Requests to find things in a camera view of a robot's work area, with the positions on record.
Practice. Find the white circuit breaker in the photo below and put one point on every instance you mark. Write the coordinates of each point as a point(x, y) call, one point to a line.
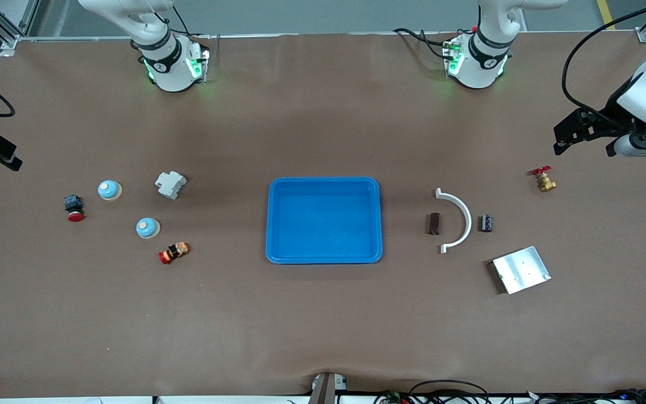
point(170, 185)

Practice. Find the long dark brown capacitor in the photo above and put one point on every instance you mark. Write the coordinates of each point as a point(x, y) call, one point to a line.
point(434, 224)

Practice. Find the red mushroom push button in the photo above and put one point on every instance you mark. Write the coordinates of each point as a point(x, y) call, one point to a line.
point(73, 203)

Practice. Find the black terminal block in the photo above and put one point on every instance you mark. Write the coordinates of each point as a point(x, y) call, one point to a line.
point(487, 223)

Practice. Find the brown table cover mat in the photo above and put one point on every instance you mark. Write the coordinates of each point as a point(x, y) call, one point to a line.
point(323, 325)

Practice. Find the white curved plastic bracket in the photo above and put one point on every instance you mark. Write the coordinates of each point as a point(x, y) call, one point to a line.
point(469, 221)

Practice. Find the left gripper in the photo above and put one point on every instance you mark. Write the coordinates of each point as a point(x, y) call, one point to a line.
point(607, 119)

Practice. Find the red yellow emergency stop button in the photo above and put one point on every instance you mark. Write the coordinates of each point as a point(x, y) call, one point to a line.
point(174, 252)

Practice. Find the grey metal clamp bracket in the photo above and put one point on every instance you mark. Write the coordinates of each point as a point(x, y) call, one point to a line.
point(326, 390)

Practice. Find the blue dome call bell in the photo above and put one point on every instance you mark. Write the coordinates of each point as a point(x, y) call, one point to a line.
point(147, 228)
point(109, 189)

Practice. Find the blue plastic tray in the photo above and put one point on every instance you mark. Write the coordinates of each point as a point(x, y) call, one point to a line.
point(323, 224)

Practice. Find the silver metal plate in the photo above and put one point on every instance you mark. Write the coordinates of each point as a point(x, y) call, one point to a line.
point(522, 270)

